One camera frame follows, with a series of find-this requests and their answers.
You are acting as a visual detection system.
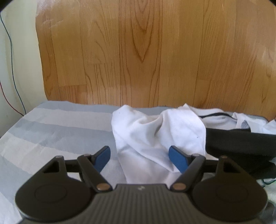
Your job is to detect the white small garment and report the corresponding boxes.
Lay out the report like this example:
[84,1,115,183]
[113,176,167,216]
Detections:
[111,104,206,185]

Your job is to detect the blue grey striped bedsheet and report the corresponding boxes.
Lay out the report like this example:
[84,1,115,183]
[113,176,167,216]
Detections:
[0,101,276,224]

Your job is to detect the white shirt with black trim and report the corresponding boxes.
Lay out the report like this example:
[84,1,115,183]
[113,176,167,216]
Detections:
[190,106,275,135]

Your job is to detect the black garment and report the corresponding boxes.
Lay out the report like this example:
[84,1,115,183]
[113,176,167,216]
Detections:
[205,128,275,179]

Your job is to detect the wood pattern board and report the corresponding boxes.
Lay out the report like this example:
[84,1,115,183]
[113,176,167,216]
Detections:
[36,1,275,120]

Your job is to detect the red wire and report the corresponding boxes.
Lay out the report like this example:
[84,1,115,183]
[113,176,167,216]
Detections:
[0,80,24,117]

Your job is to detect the blue wire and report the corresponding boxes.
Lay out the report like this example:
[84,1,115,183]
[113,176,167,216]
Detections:
[0,15,27,114]

